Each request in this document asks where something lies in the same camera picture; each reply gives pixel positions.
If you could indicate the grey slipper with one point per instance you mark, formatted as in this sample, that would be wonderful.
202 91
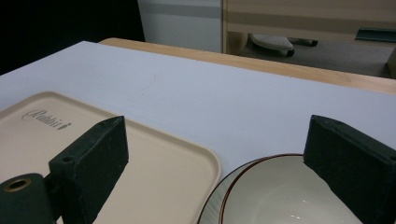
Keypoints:
272 43

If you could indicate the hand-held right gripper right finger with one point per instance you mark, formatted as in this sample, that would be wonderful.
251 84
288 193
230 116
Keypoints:
351 161

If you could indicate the white cabinet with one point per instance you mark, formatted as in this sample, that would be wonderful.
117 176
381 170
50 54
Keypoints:
183 25

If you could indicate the beige plastic tray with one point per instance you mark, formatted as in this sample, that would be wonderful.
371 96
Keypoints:
162 174

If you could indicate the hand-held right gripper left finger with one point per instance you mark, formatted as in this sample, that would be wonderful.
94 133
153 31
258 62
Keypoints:
93 161

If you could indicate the light wooden furniture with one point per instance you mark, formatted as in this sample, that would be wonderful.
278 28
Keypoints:
311 15

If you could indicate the white bowl with red rim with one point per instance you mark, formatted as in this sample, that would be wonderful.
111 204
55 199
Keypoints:
280 193

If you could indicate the dark green flat object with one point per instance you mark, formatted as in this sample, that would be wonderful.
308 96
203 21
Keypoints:
376 34

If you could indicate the dark slipper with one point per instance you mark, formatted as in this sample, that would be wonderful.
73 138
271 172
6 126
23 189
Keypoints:
303 41

